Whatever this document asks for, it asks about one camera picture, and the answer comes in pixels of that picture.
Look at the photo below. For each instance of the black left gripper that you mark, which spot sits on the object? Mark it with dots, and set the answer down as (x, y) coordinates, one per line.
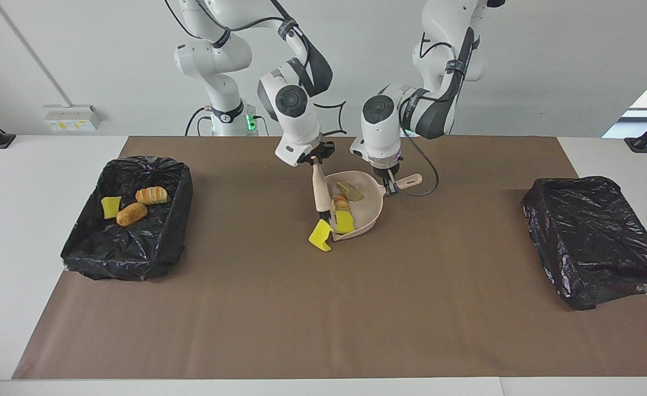
(389, 168)

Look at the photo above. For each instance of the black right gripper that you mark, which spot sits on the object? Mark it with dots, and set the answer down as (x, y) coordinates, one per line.
(318, 153)

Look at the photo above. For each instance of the beige plastic dustpan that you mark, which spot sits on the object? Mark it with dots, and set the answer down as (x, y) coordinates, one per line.
(370, 212)

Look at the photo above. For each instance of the pale flaky toy pastry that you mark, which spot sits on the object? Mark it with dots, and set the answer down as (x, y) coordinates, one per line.
(351, 191)

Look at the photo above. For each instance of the striped orange toy croissant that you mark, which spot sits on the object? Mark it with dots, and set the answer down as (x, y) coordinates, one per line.
(341, 204)

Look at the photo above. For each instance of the yellow blocky sponge piece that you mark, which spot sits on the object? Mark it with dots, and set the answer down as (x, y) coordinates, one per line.
(345, 222)

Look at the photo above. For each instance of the yellow wedge sponge piece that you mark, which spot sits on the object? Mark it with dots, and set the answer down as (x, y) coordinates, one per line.
(321, 235)

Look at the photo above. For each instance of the toy croissant pale underside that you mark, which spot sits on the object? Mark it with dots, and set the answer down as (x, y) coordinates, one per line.
(152, 194)

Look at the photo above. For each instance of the brown toy bread loaf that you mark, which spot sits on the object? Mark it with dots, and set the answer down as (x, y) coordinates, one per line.
(131, 214)

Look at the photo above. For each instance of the small curved yellow sponge piece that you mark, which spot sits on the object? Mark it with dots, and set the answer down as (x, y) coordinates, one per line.
(110, 207)

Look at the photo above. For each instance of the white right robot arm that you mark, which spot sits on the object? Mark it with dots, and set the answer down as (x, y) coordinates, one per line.
(296, 126)

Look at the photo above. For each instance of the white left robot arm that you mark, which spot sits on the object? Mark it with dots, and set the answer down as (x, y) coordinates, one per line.
(381, 137)

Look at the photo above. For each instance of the bin lined with black bag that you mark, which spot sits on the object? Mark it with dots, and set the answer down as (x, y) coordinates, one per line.
(131, 247)
(593, 242)

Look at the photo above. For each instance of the brown paper table mat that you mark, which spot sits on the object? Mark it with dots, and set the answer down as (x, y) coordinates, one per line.
(323, 341)

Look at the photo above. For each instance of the white wall socket box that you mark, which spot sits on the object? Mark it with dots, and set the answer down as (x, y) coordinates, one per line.
(70, 117)

